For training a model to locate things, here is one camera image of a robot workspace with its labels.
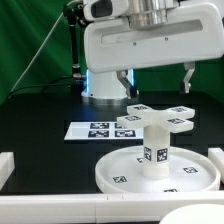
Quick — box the white right block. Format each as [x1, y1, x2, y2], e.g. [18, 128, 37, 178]
[208, 148, 224, 184]

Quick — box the black cable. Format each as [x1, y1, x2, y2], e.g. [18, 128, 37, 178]
[6, 75, 87, 100]

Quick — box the white front rail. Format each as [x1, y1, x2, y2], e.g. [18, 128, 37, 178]
[0, 191, 224, 224]

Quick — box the white block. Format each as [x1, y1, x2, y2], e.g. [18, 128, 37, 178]
[0, 152, 15, 190]
[208, 148, 224, 184]

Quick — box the white round table top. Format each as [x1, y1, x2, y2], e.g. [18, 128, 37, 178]
[95, 146, 221, 193]

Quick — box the white cross-shaped table base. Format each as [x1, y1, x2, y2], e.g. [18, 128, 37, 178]
[117, 104, 195, 133]

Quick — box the white round object corner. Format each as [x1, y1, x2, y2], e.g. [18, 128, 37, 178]
[159, 204, 224, 224]

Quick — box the white left block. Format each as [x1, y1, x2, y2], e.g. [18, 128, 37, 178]
[0, 152, 15, 190]

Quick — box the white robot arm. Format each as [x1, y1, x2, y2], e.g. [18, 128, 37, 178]
[82, 0, 224, 105]

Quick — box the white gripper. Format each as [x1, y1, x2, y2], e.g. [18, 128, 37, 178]
[84, 0, 224, 99]

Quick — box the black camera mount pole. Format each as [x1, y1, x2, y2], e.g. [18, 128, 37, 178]
[63, 1, 90, 80]

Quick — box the white marker sheet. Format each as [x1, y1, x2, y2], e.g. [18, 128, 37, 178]
[64, 122, 143, 141]

